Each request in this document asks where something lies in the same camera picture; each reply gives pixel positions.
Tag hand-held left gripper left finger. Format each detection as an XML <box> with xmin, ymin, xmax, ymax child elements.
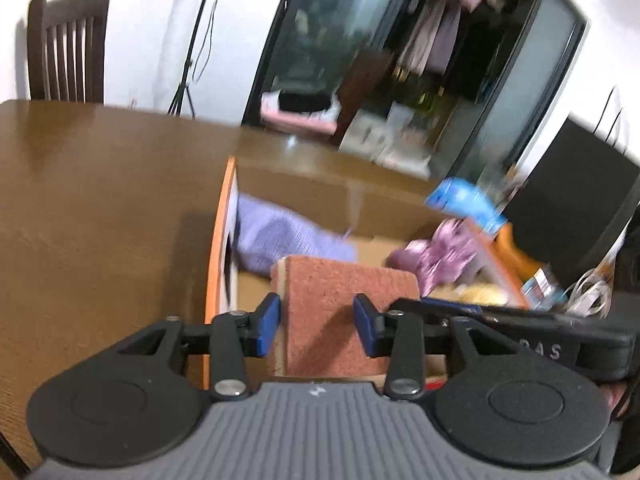
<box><xmin>117</xmin><ymin>293</ymin><xmax>281</xmax><ymax>402</ymax></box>

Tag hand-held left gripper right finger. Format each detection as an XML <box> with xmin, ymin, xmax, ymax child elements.
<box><xmin>352</xmin><ymin>293</ymin><xmax>506</xmax><ymax>401</ymax></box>

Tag pink sponge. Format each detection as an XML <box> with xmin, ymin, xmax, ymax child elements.
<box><xmin>269</xmin><ymin>254</ymin><xmax>421</xmax><ymax>379</ymax></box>

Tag yellow plush toy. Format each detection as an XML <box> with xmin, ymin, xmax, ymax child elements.
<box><xmin>451</xmin><ymin>282</ymin><xmax>507</xmax><ymax>307</ymax></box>

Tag purple satin cloth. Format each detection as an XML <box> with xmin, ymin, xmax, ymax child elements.
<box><xmin>386</xmin><ymin>219</ymin><xmax>479</xmax><ymax>297</ymax></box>

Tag blue-purple fluffy towel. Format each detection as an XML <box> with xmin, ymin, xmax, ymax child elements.
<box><xmin>234</xmin><ymin>194</ymin><xmax>359</xmax><ymax>277</ymax></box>

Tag orange cardboard box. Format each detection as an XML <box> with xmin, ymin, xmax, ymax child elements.
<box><xmin>204</xmin><ymin>155</ymin><xmax>532</xmax><ymax>392</ymax></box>

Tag person's right hand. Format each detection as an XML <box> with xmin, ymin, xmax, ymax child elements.
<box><xmin>604</xmin><ymin>381</ymin><xmax>635</xmax><ymax>422</ymax></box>

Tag small blue foil packet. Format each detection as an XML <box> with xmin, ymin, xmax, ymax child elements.
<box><xmin>521</xmin><ymin>266</ymin><xmax>569</xmax><ymax>312</ymax></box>

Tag blue tissue packet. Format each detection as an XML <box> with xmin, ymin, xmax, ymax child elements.
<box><xmin>424</xmin><ymin>177</ymin><xmax>509</xmax><ymax>234</ymax></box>

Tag black speaker box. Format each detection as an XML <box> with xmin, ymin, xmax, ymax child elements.
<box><xmin>499</xmin><ymin>114</ymin><xmax>640</xmax><ymax>289</ymax></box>

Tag pink box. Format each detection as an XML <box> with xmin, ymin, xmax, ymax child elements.
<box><xmin>259</xmin><ymin>88</ymin><xmax>342</xmax><ymax>136</ymax></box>

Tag dark framed sliding door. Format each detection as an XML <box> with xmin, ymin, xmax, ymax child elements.
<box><xmin>241</xmin><ymin>0</ymin><xmax>588</xmax><ymax>186</ymax></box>

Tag hanging clothes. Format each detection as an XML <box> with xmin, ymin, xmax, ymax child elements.
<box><xmin>395</xmin><ymin>0</ymin><xmax>516</xmax><ymax>91</ymax></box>

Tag dark wooden chair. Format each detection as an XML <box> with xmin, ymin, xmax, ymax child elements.
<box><xmin>26</xmin><ymin>0</ymin><xmax>111</xmax><ymax>104</ymax></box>

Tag white charger cables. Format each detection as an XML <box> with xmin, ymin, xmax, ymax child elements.
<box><xmin>564</xmin><ymin>266</ymin><xmax>617</xmax><ymax>317</ymax></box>

